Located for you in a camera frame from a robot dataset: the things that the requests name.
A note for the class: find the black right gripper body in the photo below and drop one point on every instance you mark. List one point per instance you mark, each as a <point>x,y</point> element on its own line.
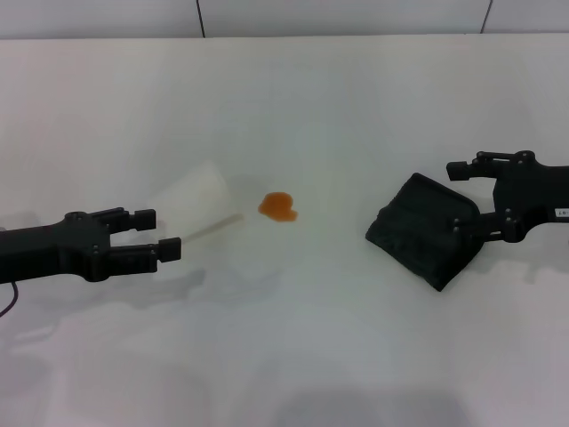
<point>533,195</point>

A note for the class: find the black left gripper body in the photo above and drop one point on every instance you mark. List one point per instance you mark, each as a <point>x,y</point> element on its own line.
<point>53,249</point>

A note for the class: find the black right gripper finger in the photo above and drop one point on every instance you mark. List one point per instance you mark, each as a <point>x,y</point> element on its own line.
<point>460,171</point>
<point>478,224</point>

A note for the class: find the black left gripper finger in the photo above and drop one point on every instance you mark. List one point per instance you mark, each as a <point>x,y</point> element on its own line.
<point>169,250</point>
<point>144,219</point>

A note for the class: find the white paper cup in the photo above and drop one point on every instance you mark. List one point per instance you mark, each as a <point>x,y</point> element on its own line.
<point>195,195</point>

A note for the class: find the dark blue rag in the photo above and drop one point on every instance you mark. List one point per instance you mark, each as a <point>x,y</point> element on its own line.
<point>413,231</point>

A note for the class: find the brown water stain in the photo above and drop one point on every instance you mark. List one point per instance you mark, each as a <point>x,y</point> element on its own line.
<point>278,205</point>

